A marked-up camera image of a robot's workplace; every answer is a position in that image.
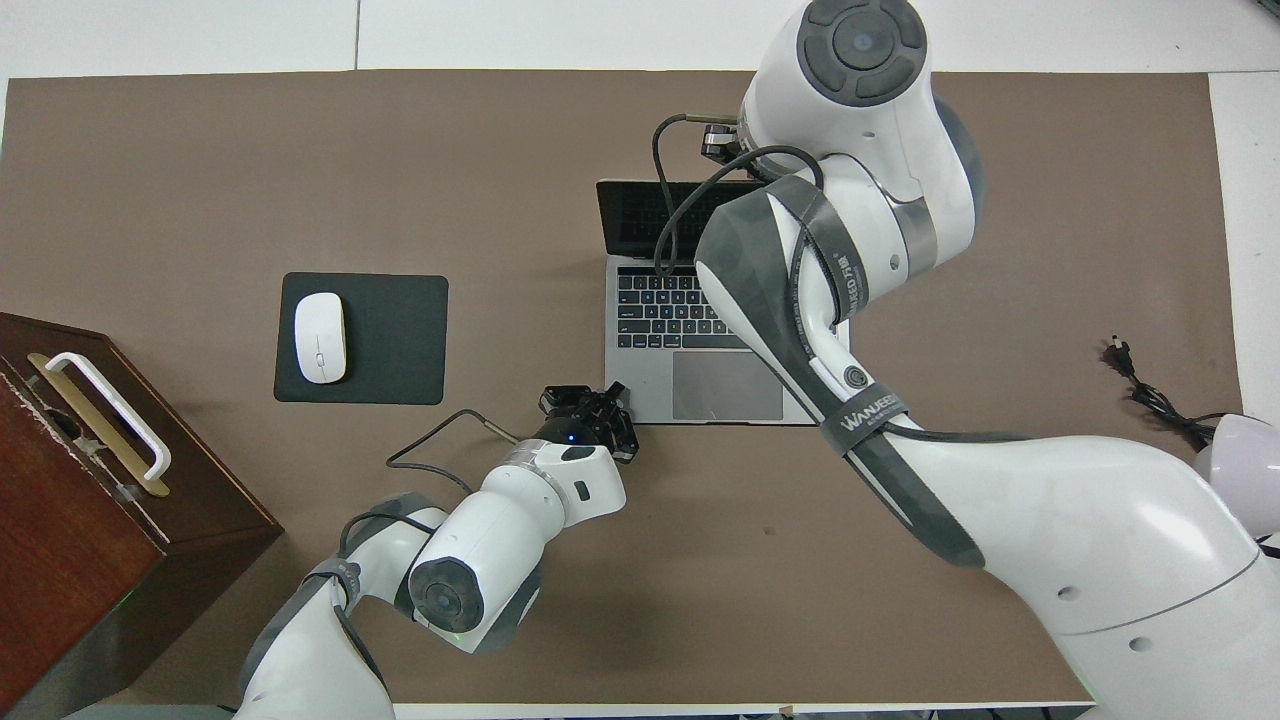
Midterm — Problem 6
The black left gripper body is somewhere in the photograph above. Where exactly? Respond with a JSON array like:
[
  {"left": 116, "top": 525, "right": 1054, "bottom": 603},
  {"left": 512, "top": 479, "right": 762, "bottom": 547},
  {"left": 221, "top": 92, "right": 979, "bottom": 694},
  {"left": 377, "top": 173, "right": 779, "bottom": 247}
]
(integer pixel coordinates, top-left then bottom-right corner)
[{"left": 538, "top": 385, "right": 626, "bottom": 446}]

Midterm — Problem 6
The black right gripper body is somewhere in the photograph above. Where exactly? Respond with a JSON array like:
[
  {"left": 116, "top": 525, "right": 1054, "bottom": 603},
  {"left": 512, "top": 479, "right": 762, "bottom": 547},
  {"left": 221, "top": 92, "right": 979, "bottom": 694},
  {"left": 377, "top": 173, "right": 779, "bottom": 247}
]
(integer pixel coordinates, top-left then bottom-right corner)
[{"left": 700, "top": 118, "right": 746, "bottom": 161}]

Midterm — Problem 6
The grey laptop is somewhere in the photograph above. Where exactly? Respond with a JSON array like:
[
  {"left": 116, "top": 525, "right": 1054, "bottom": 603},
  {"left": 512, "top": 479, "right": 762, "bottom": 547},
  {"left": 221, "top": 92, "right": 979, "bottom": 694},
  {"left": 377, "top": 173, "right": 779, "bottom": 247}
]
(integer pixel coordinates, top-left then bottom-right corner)
[{"left": 597, "top": 180, "right": 851, "bottom": 426}]

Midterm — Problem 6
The black mouse pad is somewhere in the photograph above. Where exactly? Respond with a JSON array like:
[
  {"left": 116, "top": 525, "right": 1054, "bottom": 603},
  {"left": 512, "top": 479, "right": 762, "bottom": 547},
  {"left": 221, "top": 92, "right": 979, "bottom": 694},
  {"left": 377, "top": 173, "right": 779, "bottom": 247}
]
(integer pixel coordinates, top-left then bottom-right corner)
[{"left": 274, "top": 272, "right": 449, "bottom": 406}]

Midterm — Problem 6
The white computer mouse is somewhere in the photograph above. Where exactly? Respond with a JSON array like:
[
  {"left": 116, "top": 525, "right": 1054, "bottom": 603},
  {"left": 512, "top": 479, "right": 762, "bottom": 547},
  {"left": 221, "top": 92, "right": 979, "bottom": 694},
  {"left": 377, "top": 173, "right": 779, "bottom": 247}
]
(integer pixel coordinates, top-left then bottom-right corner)
[{"left": 293, "top": 292, "right": 348, "bottom": 385}]

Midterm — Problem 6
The brown table mat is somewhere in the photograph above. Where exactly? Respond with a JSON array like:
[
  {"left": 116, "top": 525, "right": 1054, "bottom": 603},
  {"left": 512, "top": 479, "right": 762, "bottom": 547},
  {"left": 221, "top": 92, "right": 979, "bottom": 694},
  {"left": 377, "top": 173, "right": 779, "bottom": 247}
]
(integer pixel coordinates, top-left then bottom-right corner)
[{"left": 0, "top": 70, "right": 1246, "bottom": 706}]

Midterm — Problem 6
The brown wooden box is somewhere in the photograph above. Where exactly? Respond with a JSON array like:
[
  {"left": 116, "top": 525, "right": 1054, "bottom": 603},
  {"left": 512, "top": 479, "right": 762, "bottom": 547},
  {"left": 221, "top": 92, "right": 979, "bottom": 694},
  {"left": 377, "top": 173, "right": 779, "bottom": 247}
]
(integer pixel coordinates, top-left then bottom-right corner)
[{"left": 0, "top": 313, "right": 284, "bottom": 720}]

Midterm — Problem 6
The white desk lamp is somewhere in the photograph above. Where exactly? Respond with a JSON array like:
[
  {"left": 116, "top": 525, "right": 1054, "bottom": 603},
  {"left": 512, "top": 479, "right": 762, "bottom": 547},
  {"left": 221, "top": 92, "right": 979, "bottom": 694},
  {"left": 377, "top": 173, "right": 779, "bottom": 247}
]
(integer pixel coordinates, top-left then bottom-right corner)
[{"left": 1193, "top": 413, "right": 1280, "bottom": 561}]

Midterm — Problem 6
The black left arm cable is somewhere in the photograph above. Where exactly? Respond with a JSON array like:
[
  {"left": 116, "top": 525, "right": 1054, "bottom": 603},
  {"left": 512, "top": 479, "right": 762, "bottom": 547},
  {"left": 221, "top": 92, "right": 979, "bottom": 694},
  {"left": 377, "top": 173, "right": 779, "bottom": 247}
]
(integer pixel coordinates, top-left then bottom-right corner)
[{"left": 386, "top": 408, "right": 521, "bottom": 496}]

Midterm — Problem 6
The white box handle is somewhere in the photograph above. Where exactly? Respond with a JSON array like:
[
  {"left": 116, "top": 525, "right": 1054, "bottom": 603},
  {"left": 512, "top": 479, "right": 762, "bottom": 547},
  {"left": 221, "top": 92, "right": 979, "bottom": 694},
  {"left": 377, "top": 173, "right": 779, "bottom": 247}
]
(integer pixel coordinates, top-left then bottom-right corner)
[{"left": 45, "top": 352, "right": 173, "bottom": 482}]

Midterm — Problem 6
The black lamp power cable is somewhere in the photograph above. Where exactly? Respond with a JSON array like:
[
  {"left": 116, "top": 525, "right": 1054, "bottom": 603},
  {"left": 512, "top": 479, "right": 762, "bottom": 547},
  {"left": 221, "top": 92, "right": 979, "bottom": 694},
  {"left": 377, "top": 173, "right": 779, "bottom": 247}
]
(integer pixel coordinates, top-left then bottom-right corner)
[{"left": 1103, "top": 340, "right": 1216, "bottom": 451}]

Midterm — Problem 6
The gold handle backing plate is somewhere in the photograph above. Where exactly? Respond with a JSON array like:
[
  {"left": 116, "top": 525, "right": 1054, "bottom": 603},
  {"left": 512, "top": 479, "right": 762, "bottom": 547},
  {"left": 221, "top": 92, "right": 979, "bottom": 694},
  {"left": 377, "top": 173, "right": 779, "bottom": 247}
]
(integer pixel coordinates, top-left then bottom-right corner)
[{"left": 27, "top": 352, "right": 171, "bottom": 498}]

